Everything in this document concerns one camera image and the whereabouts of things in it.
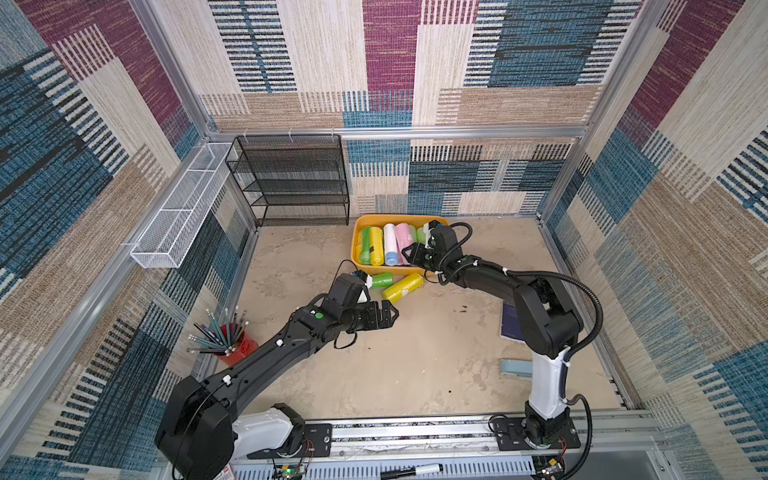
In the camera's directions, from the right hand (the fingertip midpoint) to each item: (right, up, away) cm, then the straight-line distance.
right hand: (410, 254), depth 97 cm
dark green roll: (-15, 0, +4) cm, 15 cm away
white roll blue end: (-6, -1, -1) cm, 6 cm away
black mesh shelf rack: (-42, +30, +10) cm, 52 cm away
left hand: (-7, -16, -17) cm, 25 cm away
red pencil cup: (-50, -23, -15) cm, 57 cm away
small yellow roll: (-11, +5, +3) cm, 12 cm away
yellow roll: (-2, -11, 0) cm, 11 cm away
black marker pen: (-2, -49, -28) cm, 57 cm away
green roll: (-9, -8, +2) cm, 12 cm away
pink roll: (-2, +4, 0) cm, 5 cm away
